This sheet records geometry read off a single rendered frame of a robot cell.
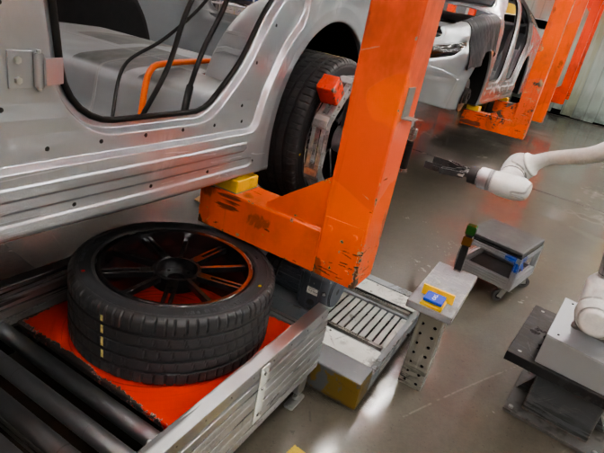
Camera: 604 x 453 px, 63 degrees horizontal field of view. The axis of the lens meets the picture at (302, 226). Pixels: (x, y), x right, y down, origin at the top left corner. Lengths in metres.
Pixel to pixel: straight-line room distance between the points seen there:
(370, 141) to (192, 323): 0.73
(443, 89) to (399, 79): 3.23
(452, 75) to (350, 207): 3.23
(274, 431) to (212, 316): 0.57
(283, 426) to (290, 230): 0.69
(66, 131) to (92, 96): 0.89
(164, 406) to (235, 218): 0.70
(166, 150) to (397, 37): 0.71
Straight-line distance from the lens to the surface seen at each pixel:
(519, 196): 2.15
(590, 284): 1.93
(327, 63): 2.06
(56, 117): 1.25
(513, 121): 5.64
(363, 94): 1.49
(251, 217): 1.77
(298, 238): 1.68
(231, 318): 1.45
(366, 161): 1.50
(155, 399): 1.52
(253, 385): 1.49
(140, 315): 1.42
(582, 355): 2.05
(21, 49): 1.18
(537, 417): 2.33
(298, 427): 1.87
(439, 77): 4.61
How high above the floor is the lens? 1.33
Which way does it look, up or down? 23 degrees down
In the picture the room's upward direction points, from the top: 11 degrees clockwise
